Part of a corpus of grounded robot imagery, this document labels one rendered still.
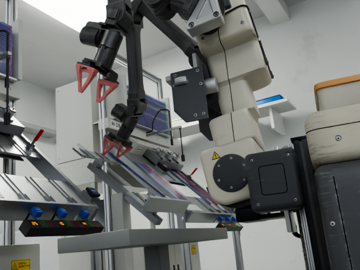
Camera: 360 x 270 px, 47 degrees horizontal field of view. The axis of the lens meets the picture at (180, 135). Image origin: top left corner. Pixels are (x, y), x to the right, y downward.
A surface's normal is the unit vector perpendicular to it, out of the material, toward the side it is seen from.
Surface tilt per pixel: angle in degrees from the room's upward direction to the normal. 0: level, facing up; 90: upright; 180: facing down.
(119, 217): 90
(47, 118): 90
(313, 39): 90
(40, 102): 90
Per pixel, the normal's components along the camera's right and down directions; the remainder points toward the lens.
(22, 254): 0.87, -0.22
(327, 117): -0.35, -0.37
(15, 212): 0.70, 0.50
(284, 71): -0.50, -0.18
